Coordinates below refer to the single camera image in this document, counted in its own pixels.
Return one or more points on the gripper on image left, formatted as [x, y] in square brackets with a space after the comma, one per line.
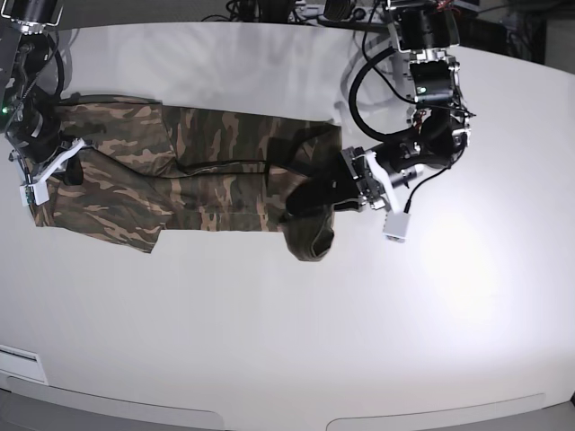
[54, 164]

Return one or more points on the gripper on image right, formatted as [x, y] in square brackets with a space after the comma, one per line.
[370, 186]

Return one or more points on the camouflage T-shirt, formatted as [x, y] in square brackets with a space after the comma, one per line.
[150, 167]

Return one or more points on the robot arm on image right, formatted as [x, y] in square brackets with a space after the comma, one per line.
[422, 33]

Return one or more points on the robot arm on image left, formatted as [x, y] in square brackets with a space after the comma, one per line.
[32, 80]

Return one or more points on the white label plate on table edge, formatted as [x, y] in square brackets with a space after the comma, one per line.
[22, 364]

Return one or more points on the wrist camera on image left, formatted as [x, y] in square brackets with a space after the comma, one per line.
[34, 194]

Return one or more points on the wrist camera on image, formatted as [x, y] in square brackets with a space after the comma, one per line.
[396, 226]
[34, 194]

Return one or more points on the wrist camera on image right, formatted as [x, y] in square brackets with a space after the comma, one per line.
[396, 226]

